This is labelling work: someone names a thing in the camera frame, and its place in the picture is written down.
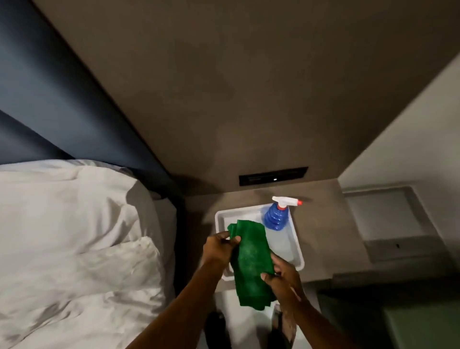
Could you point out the person's right hand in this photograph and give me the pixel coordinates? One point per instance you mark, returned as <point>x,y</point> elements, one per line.
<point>285,280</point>

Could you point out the person's left hand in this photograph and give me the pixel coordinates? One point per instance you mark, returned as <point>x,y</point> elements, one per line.
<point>217,250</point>

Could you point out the green cloth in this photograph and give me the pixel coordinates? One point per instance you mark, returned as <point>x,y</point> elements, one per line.
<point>251,259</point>

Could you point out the green cabinet panel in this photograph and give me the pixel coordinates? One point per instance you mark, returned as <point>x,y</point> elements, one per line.
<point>420,323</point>

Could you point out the person's right forearm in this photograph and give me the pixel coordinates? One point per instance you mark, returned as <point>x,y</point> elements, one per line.
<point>320,327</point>

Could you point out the person's left forearm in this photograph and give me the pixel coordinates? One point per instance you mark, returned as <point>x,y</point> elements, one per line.
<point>179,312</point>

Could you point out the white plastic tray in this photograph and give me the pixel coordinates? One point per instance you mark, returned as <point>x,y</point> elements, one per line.
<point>230,215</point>

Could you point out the black sandal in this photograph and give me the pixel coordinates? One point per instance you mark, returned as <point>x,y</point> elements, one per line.
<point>217,330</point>
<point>284,327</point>

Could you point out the grey bedside table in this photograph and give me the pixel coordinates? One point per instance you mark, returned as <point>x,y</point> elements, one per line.
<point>323,230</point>

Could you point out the blue white spray bottle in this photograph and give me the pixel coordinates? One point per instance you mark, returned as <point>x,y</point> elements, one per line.
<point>275,217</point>

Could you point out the white bedding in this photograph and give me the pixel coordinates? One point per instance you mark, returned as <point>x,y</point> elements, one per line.
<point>72,244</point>

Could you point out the dark blue headboard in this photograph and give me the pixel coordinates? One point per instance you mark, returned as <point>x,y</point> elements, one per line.
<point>54,100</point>

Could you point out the black wall switch panel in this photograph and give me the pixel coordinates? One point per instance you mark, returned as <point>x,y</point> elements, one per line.
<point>273,176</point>

